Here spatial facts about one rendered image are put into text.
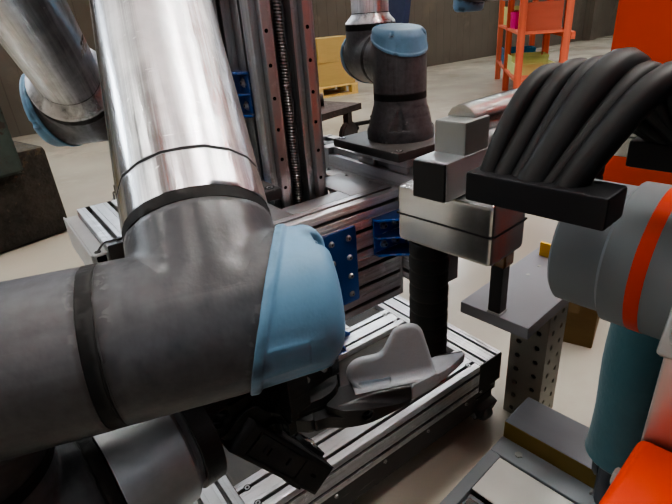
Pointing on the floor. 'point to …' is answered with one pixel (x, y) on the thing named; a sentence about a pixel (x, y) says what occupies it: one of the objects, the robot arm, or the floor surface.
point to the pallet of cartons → (332, 67)
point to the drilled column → (535, 364)
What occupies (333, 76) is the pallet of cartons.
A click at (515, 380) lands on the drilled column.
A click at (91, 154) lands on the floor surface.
